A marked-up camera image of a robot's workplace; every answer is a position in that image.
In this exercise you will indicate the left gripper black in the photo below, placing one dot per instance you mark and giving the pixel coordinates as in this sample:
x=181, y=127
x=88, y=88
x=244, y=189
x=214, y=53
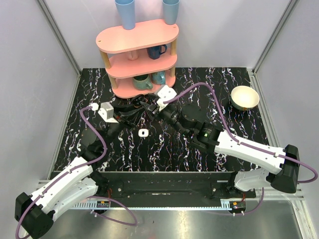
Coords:
x=119, y=118

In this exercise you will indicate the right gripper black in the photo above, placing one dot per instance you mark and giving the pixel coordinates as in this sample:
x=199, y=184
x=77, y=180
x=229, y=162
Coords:
x=152, y=110

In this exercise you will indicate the black earbud charging case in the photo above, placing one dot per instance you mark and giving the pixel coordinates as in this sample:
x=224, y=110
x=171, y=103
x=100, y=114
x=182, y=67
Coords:
x=136, y=101

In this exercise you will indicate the white earbud charging case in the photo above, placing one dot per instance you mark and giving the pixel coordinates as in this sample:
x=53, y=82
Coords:
x=143, y=132

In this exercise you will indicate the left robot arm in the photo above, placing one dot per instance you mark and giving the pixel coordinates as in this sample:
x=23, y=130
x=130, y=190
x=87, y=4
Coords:
x=81, y=179

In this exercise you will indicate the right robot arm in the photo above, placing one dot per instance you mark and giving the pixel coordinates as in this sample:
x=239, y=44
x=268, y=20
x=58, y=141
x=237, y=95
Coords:
x=278, y=167

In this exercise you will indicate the green ceramic mug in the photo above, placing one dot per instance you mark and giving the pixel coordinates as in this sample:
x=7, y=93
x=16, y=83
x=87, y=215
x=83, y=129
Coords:
x=142, y=82

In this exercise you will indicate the light blue butterfly mug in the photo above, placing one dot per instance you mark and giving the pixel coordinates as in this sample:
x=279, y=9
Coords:
x=158, y=78

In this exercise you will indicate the pink three-tier shelf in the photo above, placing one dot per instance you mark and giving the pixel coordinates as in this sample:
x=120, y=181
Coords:
x=115, y=42

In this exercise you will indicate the dark blue mug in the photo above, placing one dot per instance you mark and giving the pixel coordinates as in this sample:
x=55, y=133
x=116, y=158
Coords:
x=156, y=51

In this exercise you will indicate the pink mug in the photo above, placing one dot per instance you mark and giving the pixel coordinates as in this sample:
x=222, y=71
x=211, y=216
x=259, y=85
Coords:
x=132, y=55

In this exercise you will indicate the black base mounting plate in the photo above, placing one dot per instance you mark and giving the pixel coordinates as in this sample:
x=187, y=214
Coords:
x=168, y=189

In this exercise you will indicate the cream bowl green outside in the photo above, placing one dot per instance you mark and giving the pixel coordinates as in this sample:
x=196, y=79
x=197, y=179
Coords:
x=244, y=98

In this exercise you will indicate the left light blue cup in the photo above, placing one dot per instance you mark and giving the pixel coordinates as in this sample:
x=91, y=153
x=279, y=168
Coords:
x=126, y=10

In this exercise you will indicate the light blue cup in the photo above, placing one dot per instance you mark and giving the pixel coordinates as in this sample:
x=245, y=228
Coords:
x=126, y=10
x=170, y=11

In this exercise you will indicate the right light blue cup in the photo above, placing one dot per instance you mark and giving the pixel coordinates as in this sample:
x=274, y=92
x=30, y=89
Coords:
x=170, y=11

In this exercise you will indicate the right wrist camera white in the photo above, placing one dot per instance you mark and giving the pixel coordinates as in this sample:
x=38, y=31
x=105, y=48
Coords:
x=165, y=93

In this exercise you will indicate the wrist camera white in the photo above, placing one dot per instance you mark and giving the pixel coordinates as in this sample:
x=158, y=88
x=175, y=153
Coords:
x=105, y=110
x=165, y=93

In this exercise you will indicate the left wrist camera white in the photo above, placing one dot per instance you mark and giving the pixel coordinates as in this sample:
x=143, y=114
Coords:
x=105, y=110

